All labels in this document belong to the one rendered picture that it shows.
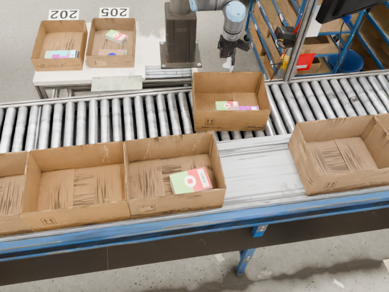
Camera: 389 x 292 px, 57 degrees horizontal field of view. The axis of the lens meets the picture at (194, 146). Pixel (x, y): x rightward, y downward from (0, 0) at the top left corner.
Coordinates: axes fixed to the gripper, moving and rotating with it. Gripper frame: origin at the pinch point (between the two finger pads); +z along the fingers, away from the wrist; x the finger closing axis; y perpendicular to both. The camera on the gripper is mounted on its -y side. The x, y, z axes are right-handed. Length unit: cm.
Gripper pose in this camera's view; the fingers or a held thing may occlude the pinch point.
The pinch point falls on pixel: (229, 63)
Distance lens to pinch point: 200.4
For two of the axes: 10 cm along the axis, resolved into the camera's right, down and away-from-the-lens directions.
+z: -0.6, 5.0, 8.6
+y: -9.9, 1.0, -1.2
